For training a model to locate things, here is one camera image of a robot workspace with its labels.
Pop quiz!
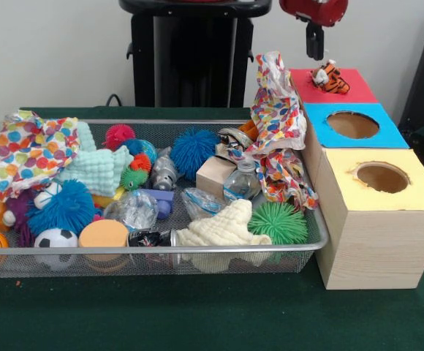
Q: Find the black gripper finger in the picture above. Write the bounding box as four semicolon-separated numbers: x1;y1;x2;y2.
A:
314;24;325;61
305;21;317;59

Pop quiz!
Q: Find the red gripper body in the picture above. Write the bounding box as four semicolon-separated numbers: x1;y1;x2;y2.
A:
279;0;349;27

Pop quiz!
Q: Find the orange plush toy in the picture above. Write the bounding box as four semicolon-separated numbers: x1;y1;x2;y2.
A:
308;59;351;94

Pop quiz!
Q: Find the colourful dotted cloth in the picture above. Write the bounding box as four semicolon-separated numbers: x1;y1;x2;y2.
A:
254;148;319;211
0;109;81;202
250;50;308;151

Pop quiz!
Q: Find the multicoloured spiky caterpillar toy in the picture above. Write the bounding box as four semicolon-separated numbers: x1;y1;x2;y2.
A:
102;124;153;191

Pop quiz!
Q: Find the mint green knitted cloth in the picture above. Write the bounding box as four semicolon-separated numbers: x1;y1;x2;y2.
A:
56;120;135;197

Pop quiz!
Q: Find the wooden box with three holes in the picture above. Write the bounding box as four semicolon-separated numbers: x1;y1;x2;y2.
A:
289;67;424;290

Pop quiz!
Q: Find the shallow metal mesh bin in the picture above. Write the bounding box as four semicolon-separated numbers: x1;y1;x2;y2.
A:
0;118;330;278

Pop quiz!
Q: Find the blue spiky ball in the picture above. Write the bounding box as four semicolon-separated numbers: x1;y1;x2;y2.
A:
25;178;96;237
169;127;221;180

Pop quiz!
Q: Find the green spiky ball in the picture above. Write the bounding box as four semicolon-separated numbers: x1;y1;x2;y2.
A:
247;202;308;245

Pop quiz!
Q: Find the cream knitted cloth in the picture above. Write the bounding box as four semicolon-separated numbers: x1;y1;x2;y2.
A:
176;199;273;246

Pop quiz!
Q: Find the orange foam cylinder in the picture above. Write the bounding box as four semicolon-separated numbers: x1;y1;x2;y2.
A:
77;219;129;249

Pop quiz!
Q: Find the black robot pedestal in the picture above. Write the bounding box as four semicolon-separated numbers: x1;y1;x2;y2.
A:
118;0;273;108

